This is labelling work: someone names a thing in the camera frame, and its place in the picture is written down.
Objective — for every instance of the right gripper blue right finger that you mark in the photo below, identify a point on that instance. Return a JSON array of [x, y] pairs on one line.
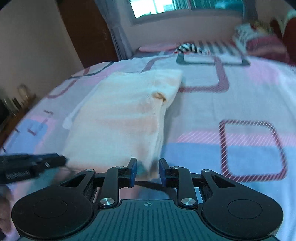
[[180, 179]]

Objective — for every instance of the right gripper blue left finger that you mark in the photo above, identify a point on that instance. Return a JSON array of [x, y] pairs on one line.
[[113, 180]]

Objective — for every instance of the cream knit sweater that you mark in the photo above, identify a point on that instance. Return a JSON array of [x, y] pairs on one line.
[[123, 119]]

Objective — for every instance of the person's left hand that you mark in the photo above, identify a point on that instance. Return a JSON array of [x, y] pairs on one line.
[[5, 209]]

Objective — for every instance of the cluttered side table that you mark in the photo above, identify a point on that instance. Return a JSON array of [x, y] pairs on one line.
[[12, 111]]

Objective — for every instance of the pink patterned bed quilt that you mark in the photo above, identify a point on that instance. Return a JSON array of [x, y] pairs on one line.
[[233, 115]]

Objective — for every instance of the striped red navy garment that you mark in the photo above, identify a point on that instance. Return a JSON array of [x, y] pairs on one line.
[[191, 48]]

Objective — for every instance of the pink flat pillow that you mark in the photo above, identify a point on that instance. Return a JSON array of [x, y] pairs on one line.
[[159, 47]]

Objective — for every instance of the striped bed sheet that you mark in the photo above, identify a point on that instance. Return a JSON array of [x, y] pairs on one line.
[[215, 47]]

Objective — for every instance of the dark wooden door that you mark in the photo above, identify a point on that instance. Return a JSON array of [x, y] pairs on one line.
[[88, 31]]

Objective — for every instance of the striped maroon pillow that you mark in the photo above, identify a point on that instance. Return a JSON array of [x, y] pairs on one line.
[[258, 42]]

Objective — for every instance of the grey left curtain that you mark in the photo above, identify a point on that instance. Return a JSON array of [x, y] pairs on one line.
[[110, 13]]

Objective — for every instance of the grey curtain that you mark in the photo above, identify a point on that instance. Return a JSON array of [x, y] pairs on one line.
[[249, 11], [110, 13]]

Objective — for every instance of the window with teal glass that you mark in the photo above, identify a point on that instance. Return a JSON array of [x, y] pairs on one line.
[[141, 12]]

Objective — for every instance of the dark patterned cushion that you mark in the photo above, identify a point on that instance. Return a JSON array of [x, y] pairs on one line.
[[261, 26]]

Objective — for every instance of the grey right curtain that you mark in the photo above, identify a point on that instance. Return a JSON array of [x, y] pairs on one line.
[[249, 11]]

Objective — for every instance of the red white headboard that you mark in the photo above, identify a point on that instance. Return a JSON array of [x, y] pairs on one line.
[[286, 31]]

